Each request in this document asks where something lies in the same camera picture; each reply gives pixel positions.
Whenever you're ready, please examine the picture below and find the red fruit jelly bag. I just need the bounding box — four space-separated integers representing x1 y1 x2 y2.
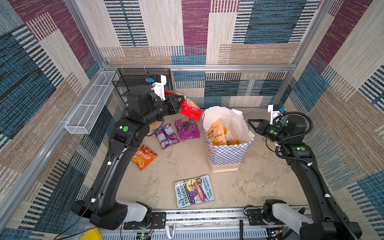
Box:
165 90 203 122

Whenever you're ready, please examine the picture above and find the colourful treehouse book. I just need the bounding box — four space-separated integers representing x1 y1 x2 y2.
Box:
175 175 215 209

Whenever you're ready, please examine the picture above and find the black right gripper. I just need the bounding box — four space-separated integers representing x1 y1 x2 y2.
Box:
246 118 289 144

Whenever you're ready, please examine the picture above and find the black mesh shelf rack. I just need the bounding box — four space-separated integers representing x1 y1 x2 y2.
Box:
112 68 174 108

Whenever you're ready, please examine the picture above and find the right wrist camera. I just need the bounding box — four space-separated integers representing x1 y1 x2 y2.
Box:
268 105 286 125

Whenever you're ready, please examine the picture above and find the purple berry snack bag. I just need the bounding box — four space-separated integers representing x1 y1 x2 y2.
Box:
154 124 180 149

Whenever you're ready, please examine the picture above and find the purple grape jelly bag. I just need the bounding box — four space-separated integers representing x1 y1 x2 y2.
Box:
175 118 200 141

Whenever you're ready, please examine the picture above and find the orange potato chip bag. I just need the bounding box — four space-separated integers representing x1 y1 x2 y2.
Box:
207 119 228 146

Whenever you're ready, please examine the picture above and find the blue checkered paper bag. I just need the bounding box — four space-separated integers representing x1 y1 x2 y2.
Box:
201 106 255 173

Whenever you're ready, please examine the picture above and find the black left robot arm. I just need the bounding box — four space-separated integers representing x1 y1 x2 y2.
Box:
71 85 185 230

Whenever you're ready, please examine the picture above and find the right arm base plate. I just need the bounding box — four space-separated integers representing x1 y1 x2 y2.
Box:
245 208 283 226

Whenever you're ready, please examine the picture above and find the white wire wall basket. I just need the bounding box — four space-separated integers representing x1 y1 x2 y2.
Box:
65 71 115 135

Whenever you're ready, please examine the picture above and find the aluminium front rail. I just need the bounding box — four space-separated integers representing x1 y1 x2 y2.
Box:
99 206 300 240

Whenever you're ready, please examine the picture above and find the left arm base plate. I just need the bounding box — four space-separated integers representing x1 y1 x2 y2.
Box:
123 212 167 230

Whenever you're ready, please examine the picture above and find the yellow object at bottom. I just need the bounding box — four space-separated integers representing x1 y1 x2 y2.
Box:
80 227 102 240

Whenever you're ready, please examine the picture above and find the orange corn chip bag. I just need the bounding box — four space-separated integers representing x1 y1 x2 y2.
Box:
131 145 158 171

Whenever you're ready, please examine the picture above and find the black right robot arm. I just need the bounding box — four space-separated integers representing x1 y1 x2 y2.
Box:
247 112 362 240

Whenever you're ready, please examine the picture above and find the yellow fruit jelly bag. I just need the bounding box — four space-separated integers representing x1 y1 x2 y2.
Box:
224 128 240 145

